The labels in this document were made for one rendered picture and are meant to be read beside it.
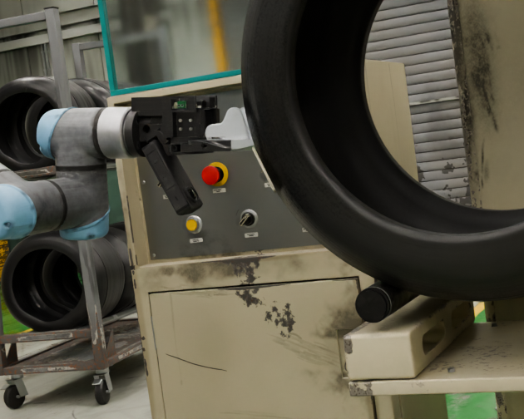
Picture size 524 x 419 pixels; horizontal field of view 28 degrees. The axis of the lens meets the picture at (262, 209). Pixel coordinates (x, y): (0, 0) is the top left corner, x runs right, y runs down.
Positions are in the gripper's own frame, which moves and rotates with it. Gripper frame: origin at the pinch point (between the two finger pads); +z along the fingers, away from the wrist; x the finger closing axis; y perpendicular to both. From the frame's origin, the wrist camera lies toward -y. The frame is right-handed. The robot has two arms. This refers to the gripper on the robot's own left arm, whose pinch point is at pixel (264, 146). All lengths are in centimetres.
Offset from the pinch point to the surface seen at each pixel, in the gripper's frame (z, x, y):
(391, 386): 20.4, -9.2, -29.6
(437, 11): -200, 915, 98
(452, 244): 28.9, -12.3, -11.0
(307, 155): 11.1, -12.5, -0.6
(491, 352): 30.1, 4.9, -27.7
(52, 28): -230, 287, 44
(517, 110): 29.6, 27.7, 3.9
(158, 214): -53, 65, -17
